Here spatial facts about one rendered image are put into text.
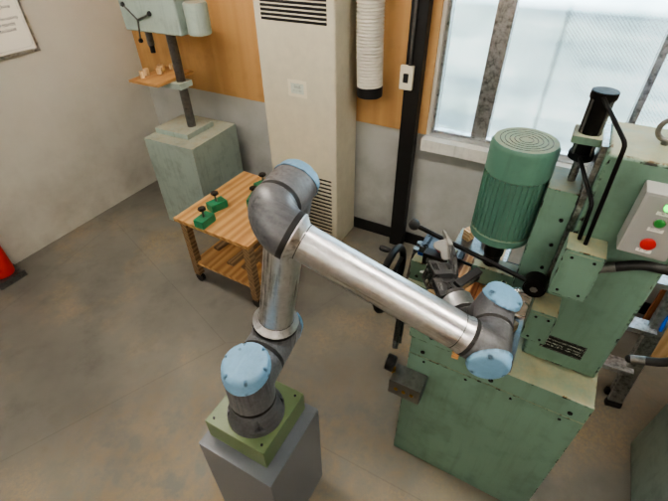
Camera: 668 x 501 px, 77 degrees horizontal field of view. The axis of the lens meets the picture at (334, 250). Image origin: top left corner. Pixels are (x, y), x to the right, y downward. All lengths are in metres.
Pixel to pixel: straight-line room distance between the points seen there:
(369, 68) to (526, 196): 1.53
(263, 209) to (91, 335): 2.15
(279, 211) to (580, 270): 0.76
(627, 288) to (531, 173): 0.40
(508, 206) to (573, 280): 0.25
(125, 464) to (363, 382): 1.18
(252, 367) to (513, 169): 0.91
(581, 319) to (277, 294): 0.88
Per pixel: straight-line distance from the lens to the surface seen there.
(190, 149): 3.05
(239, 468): 1.57
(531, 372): 1.53
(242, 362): 1.31
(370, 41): 2.53
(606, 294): 1.36
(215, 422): 1.54
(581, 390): 1.55
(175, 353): 2.62
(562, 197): 1.24
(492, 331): 0.97
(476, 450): 1.92
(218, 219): 2.59
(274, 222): 0.87
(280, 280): 1.17
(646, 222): 1.16
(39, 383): 2.83
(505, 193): 1.24
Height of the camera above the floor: 1.96
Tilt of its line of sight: 39 degrees down
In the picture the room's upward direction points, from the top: 1 degrees counter-clockwise
